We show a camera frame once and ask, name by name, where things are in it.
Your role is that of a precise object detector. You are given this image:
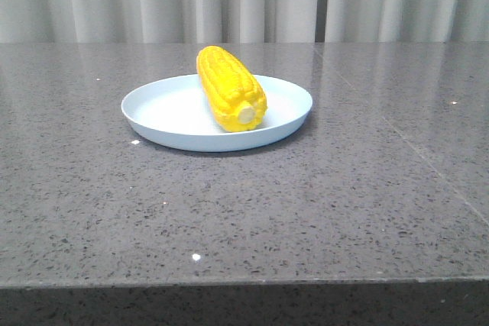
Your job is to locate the yellow corn cob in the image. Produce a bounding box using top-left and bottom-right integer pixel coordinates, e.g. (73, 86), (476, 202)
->
(196, 46), (267, 132)

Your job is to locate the light blue round plate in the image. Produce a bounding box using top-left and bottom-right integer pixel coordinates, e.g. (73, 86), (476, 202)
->
(121, 74), (313, 153)

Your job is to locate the white pleated curtain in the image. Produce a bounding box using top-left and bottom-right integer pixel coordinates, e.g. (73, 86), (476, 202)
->
(1, 0), (319, 44)
(325, 0), (488, 42)

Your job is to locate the white pleated curtain left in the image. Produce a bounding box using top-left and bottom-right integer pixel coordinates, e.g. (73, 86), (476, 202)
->
(1, 0), (319, 44)

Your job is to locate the white pleated curtain right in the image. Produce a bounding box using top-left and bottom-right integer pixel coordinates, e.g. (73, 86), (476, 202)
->
(325, 0), (488, 42)

